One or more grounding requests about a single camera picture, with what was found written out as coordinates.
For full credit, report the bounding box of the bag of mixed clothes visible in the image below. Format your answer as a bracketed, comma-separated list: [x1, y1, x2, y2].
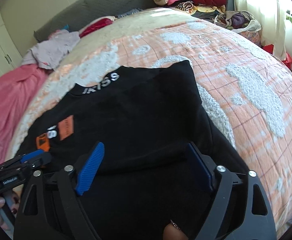
[214, 11, 262, 34]

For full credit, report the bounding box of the peach white patterned bedspread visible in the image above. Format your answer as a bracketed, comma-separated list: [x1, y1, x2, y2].
[6, 8, 292, 237]

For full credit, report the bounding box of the floral storage box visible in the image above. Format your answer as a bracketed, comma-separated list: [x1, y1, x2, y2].
[239, 30, 261, 47]

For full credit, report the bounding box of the white sheer curtain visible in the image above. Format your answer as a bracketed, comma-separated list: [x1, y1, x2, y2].
[234, 0, 286, 60]

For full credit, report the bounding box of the red satin pillow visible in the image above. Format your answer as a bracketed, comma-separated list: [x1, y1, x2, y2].
[78, 16, 117, 38]

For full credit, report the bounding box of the red box on floor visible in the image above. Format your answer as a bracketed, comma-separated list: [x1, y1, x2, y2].
[262, 43, 292, 72]

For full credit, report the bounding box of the grey quilted headboard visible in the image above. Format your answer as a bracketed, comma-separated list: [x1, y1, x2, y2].
[34, 0, 156, 42]

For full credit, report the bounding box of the lilac crumpled garment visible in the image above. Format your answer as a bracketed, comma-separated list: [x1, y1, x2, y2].
[21, 29, 80, 70]

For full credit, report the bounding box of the right hand thumb glitter nail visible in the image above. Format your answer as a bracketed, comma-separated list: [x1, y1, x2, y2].
[163, 220, 189, 240]

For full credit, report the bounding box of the pink blanket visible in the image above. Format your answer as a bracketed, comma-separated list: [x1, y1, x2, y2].
[0, 64, 52, 164]

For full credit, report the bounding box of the black sweater with orange patches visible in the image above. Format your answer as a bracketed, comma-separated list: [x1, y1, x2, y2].
[18, 61, 248, 239]

